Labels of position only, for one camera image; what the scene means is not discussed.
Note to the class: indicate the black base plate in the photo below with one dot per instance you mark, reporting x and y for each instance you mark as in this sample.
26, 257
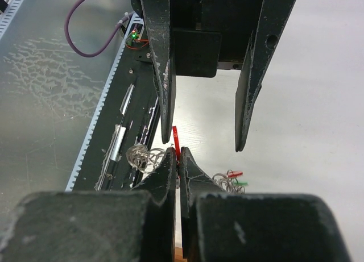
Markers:
126, 114

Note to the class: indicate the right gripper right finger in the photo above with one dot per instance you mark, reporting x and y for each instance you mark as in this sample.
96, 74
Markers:
221, 226

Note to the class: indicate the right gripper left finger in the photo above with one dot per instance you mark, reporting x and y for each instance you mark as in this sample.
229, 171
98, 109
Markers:
133, 225

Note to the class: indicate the white slotted cable duct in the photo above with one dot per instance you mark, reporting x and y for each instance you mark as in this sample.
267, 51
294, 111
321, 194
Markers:
51, 96

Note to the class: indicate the wooden compartment tray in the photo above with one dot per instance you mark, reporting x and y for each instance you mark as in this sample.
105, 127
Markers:
179, 255

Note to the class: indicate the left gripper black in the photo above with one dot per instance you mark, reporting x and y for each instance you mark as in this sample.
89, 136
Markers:
210, 35

